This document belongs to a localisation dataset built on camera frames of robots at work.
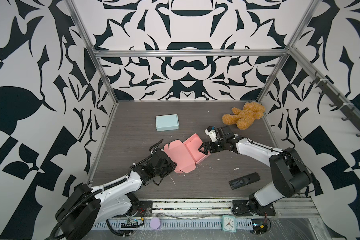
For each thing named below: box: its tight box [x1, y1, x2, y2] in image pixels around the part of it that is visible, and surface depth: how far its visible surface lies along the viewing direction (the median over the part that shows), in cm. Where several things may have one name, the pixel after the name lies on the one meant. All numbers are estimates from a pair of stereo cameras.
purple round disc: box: [150, 217, 162, 230], surface depth 65 cm
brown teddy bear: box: [222, 102, 266, 130], surface depth 104 cm
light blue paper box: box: [155, 113, 179, 132], surface depth 105 cm
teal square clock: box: [221, 215, 237, 233], surface depth 71 cm
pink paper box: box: [164, 133, 211, 174], surface depth 91 cm
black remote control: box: [228, 172, 261, 190], surface depth 83 cm
